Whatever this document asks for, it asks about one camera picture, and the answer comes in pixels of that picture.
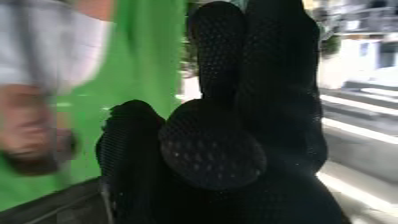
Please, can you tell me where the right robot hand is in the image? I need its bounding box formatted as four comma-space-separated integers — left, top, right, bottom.
95, 0, 354, 224

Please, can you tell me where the person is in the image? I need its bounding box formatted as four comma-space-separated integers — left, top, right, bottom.
0, 0, 118, 178

